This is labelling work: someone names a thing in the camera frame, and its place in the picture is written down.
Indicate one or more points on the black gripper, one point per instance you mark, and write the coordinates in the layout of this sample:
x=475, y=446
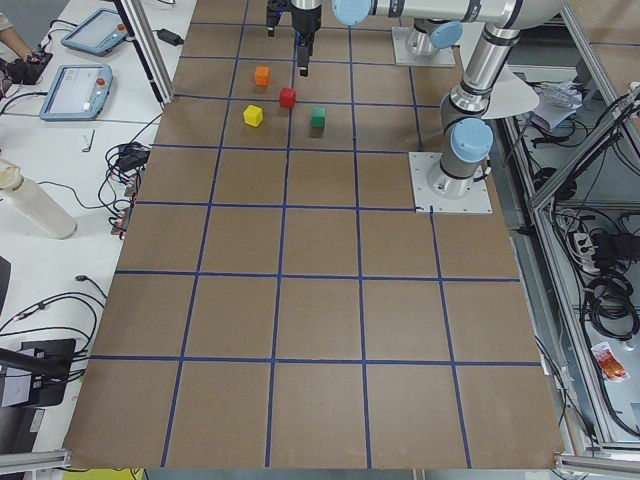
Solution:
x=306, y=21

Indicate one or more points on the red wooden block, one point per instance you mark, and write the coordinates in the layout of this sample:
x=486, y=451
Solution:
x=287, y=97

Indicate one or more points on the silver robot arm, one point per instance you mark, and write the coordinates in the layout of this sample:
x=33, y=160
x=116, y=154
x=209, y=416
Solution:
x=468, y=138
x=428, y=37

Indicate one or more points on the orange wooden block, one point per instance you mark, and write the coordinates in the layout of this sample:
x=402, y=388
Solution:
x=262, y=76

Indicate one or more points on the green wooden block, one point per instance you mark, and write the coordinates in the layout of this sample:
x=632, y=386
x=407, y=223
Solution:
x=318, y=117

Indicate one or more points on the yellow wooden block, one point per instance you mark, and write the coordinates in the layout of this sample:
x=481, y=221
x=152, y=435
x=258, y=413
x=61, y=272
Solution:
x=253, y=115

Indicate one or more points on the black power adapter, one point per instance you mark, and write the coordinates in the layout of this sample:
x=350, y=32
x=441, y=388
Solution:
x=170, y=37

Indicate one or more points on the far teach pendant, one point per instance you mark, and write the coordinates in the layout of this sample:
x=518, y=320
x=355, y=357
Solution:
x=98, y=35

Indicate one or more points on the teach pendant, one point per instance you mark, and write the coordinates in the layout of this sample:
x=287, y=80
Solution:
x=77, y=93
x=98, y=35

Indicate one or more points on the near teach pendant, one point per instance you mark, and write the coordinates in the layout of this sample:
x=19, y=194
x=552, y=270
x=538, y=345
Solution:
x=77, y=93

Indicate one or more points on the metal allen key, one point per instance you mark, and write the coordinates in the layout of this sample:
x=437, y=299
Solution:
x=88, y=138

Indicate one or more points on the beige thermos bottle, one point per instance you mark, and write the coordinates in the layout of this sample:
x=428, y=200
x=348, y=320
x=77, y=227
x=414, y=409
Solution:
x=34, y=203

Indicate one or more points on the red snack packet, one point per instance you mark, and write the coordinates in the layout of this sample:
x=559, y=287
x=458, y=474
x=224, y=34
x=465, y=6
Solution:
x=612, y=369

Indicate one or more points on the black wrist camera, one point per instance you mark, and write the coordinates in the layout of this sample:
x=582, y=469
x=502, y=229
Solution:
x=274, y=10

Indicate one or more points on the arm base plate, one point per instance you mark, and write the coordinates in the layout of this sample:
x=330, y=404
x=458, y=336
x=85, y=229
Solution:
x=434, y=192
x=443, y=59

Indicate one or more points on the aluminium frame post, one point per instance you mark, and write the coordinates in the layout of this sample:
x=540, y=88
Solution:
x=140, y=32

